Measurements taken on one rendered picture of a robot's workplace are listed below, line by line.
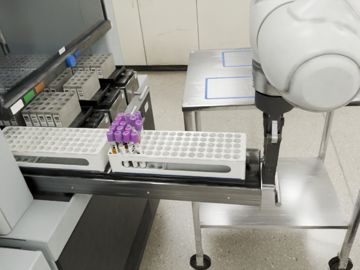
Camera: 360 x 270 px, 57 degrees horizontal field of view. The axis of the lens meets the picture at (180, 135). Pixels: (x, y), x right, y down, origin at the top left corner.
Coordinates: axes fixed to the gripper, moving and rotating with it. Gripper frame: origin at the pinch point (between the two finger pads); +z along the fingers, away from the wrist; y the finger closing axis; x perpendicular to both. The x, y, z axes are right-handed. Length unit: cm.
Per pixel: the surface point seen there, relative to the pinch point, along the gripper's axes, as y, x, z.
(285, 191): -48, 12, 52
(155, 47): -229, -90, 55
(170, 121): -143, -60, 80
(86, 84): -28, -53, -7
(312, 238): -47, 26, 80
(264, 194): -45, 4, 52
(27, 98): 1, -52, -18
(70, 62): -19, -51, -18
